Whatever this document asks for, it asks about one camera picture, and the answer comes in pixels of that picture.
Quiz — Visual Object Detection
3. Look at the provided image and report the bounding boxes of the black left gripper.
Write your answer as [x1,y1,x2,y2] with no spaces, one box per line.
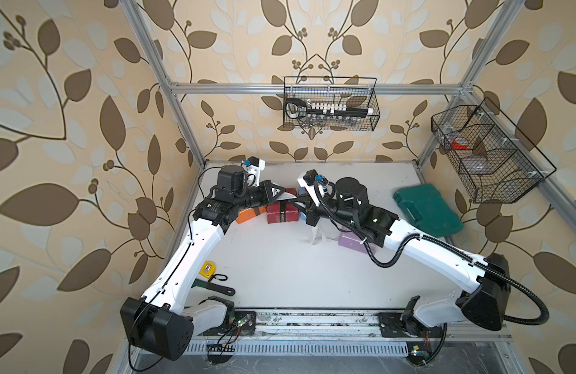
[229,180,282,211]

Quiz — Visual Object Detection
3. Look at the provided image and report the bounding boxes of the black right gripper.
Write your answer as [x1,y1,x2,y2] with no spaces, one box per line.
[289,190,359,228]

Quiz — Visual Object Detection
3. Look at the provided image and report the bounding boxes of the white satin ribbon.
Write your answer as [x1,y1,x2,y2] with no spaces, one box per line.
[273,193,345,246]

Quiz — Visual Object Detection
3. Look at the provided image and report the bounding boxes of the purple gift box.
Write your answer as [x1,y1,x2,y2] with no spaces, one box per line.
[338,232,367,254]

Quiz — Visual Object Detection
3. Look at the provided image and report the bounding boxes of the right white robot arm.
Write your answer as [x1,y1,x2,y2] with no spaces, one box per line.
[294,170,512,336]

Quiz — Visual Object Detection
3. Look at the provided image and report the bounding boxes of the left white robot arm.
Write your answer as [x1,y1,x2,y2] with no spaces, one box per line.
[121,165,285,361]

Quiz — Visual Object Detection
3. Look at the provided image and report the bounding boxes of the dark red gift box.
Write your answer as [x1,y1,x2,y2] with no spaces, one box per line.
[266,188,300,224]

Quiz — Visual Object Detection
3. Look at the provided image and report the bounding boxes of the orange gift box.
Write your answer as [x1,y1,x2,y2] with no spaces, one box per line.
[236,207,266,224]

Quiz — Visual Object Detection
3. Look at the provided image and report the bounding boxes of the yellow tape measure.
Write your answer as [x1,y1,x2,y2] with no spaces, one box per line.
[199,261,216,281]

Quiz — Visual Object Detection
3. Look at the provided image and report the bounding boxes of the green plastic tool case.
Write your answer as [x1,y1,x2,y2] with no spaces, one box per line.
[393,184,464,238]

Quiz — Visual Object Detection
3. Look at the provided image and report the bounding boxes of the red item in basket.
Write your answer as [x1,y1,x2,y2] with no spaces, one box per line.
[451,137,469,151]

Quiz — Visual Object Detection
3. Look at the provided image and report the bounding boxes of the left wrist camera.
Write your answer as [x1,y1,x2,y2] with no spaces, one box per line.
[242,156,265,187]

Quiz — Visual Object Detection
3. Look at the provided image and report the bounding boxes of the black wire back basket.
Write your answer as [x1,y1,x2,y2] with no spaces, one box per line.
[282,75,381,132]

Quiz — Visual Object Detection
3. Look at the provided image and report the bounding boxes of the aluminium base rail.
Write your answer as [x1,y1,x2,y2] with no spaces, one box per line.
[123,307,508,358]

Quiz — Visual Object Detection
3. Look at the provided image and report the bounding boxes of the black wire side basket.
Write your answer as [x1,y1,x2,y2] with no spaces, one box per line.
[431,98,557,204]

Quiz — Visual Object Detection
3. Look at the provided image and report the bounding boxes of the black corrugated cable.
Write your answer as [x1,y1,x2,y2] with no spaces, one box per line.
[315,179,550,327]

